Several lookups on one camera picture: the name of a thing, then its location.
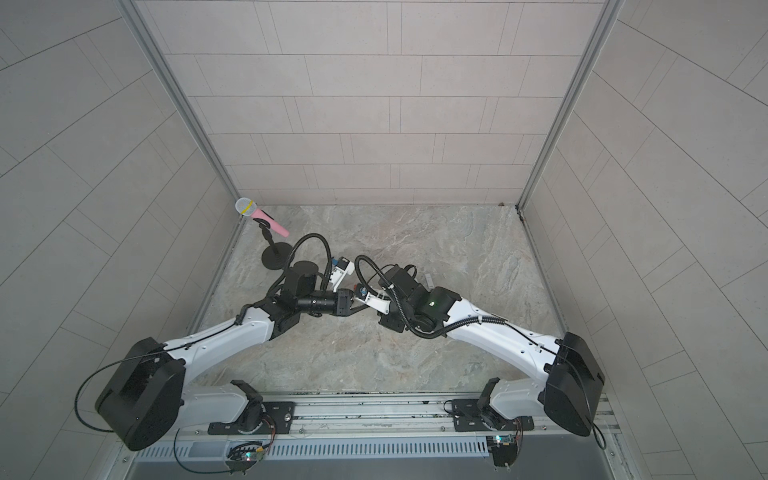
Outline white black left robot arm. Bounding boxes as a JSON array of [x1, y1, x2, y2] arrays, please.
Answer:
[[94, 250, 359, 451]]

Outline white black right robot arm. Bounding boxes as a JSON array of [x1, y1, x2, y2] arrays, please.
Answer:
[[354, 255, 606, 447]]

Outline pink toy microphone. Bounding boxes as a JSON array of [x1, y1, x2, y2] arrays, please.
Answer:
[[235, 197, 290, 238]]

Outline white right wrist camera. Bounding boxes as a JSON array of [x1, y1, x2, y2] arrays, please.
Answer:
[[354, 283, 391, 314]]

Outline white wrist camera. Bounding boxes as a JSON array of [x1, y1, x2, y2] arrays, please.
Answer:
[[330, 257, 355, 293], [354, 283, 391, 314]]

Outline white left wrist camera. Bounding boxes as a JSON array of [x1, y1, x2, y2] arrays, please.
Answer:
[[330, 257, 355, 293]]

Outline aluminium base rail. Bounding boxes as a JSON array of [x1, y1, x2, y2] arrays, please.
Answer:
[[122, 394, 615, 472]]

